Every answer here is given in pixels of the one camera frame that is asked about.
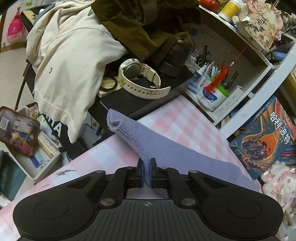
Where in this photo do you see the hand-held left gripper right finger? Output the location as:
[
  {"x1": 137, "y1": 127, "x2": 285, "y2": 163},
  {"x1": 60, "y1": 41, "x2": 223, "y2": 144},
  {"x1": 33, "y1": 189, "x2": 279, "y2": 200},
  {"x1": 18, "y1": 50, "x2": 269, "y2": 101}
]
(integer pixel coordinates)
[{"x1": 150, "y1": 158, "x2": 229, "y2": 208}]

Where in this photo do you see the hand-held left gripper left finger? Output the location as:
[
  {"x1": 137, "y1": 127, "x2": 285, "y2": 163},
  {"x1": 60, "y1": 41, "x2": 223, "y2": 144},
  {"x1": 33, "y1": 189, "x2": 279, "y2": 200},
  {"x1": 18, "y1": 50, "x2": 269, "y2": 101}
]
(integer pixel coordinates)
[{"x1": 66, "y1": 158, "x2": 145, "y2": 208}]

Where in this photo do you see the purple knit cloth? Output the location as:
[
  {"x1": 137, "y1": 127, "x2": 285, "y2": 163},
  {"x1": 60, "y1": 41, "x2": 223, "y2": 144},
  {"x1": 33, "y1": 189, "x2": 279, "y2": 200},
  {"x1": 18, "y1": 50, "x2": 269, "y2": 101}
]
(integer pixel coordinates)
[{"x1": 106, "y1": 108, "x2": 260, "y2": 200}]

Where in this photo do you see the pink checked desk mat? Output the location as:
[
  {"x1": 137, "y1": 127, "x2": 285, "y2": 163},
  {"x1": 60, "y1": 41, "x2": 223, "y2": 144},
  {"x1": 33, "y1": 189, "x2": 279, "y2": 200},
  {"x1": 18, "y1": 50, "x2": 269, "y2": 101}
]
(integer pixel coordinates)
[{"x1": 0, "y1": 94, "x2": 264, "y2": 241}]

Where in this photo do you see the black box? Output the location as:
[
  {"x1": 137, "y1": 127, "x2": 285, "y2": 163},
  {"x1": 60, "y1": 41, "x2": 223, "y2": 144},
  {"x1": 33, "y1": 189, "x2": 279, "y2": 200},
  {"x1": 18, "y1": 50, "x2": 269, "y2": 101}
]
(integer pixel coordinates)
[{"x1": 87, "y1": 70, "x2": 195, "y2": 149}]

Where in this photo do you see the white tub with green lid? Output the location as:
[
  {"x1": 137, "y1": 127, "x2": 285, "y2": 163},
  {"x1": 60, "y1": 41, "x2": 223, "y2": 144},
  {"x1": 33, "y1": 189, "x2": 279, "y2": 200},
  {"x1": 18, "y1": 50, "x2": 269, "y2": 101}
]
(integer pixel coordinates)
[{"x1": 196, "y1": 85, "x2": 229, "y2": 111}]

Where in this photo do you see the white wristwatch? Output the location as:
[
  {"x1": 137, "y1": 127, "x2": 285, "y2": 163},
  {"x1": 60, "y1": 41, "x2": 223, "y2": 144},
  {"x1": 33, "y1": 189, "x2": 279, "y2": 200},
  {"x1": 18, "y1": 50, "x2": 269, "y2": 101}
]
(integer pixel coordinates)
[{"x1": 118, "y1": 58, "x2": 171, "y2": 100}]

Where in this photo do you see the white storage tray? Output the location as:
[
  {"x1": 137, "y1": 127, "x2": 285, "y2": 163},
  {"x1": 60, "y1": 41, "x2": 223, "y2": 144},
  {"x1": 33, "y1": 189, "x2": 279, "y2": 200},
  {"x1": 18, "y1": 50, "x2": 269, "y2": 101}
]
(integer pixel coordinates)
[{"x1": 9, "y1": 104, "x2": 63, "y2": 181}]

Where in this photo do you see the dragon cover book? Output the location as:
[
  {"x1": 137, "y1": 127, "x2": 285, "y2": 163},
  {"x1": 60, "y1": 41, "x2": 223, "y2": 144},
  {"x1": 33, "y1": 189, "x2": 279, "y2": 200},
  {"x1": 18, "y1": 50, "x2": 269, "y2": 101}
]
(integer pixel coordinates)
[{"x1": 229, "y1": 96, "x2": 296, "y2": 181}]

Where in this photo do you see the white pen holder with pens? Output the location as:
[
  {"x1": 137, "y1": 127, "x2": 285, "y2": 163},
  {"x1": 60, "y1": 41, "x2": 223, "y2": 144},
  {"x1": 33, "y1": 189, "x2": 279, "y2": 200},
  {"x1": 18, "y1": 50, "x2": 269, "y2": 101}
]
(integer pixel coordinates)
[{"x1": 185, "y1": 45, "x2": 243, "y2": 93}]

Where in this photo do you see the white pink plush rabbit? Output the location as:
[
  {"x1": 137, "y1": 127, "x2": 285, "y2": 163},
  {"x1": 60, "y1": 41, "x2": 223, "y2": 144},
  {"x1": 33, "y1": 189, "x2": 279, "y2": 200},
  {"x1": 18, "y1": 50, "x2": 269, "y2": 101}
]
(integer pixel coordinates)
[{"x1": 261, "y1": 160, "x2": 296, "y2": 209}]

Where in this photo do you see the brown pencil case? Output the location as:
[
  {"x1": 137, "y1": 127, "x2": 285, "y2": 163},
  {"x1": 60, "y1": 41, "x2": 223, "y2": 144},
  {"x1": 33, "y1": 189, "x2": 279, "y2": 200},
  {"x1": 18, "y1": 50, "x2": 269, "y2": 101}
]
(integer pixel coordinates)
[{"x1": 0, "y1": 106, "x2": 40, "y2": 158}]

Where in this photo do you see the cream hoodie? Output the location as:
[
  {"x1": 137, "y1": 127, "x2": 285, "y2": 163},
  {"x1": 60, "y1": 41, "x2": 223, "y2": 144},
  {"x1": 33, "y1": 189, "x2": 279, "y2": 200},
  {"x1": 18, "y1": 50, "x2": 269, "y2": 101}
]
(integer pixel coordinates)
[{"x1": 25, "y1": 0, "x2": 126, "y2": 144}]

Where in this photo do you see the white bookshelf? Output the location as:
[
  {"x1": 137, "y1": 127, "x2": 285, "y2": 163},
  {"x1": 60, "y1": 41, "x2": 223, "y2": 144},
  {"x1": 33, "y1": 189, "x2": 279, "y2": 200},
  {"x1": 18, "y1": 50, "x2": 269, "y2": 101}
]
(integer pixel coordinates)
[{"x1": 185, "y1": 5, "x2": 296, "y2": 139}]

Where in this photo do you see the olive green garment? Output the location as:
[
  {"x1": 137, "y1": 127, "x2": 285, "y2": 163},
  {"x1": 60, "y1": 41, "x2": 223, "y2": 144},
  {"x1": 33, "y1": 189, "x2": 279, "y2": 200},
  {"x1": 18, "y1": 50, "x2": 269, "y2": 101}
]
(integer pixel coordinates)
[{"x1": 90, "y1": 0, "x2": 201, "y2": 67}]

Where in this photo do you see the heart shaped paper plaque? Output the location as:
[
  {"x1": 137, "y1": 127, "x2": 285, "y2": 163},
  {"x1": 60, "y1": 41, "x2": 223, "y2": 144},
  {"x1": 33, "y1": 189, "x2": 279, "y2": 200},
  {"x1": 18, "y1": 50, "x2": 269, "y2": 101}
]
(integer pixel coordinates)
[{"x1": 232, "y1": 0, "x2": 285, "y2": 52}]

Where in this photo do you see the red round ornament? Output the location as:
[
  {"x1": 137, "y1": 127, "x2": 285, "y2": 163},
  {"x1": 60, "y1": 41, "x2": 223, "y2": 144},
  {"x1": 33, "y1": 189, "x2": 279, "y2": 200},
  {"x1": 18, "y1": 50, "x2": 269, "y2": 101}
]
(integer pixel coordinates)
[{"x1": 200, "y1": 0, "x2": 220, "y2": 12}]

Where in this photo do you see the white bottle with yellow label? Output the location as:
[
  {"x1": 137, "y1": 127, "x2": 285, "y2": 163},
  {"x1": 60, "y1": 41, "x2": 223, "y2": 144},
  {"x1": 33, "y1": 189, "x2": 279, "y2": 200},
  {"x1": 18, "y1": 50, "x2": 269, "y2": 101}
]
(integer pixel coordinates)
[{"x1": 218, "y1": 0, "x2": 244, "y2": 20}]

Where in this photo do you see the pink bag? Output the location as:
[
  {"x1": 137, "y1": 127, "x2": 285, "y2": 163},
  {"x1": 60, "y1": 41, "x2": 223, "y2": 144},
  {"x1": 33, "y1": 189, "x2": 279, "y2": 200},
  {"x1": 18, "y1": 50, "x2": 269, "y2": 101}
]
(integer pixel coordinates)
[{"x1": 6, "y1": 8, "x2": 26, "y2": 42}]

